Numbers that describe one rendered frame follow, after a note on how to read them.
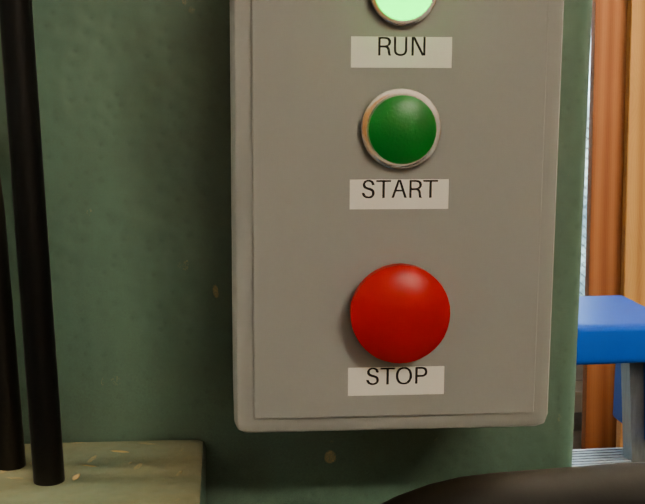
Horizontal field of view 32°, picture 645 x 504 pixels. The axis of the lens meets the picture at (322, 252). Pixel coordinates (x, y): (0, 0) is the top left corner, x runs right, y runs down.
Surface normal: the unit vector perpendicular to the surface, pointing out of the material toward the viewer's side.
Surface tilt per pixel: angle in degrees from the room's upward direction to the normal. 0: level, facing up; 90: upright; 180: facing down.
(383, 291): 83
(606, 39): 87
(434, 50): 90
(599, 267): 87
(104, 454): 0
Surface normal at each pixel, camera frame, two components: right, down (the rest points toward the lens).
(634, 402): 0.25, 0.02
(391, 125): 0.04, 0.14
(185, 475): 0.00, -0.99
